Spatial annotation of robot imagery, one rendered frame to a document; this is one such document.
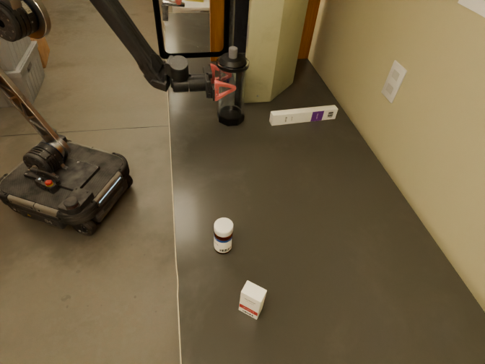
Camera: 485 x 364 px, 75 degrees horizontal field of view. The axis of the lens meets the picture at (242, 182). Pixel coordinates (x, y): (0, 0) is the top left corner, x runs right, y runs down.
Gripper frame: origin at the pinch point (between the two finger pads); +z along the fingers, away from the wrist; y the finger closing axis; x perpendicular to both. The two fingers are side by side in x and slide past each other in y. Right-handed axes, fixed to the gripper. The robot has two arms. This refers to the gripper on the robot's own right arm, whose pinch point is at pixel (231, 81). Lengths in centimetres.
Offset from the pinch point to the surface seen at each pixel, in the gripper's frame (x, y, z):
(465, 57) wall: -23, -36, 51
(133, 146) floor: 108, 102, -57
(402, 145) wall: 7, -32, 51
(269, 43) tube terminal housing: -8.4, 9.8, 15.0
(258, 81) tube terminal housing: 6.0, 9.9, 12.1
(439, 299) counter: 16, -77, 39
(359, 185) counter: 16, -39, 35
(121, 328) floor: 109, -35, -57
